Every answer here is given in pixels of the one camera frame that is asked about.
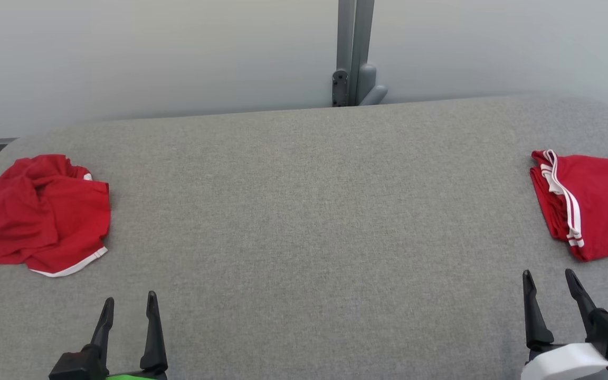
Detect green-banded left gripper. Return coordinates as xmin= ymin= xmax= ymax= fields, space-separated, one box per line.
xmin=91 ymin=291 xmax=168 ymax=380

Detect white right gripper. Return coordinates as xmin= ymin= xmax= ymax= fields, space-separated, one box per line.
xmin=520 ymin=269 xmax=608 ymax=380

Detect red shorts stack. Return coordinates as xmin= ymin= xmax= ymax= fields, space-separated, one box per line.
xmin=530 ymin=150 xmax=608 ymax=263

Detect red shorts with white trim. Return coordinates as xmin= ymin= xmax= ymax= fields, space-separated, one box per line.
xmin=0 ymin=154 xmax=111 ymax=278

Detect grey metal partition post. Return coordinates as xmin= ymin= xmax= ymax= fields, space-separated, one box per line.
xmin=332 ymin=0 xmax=388 ymax=108

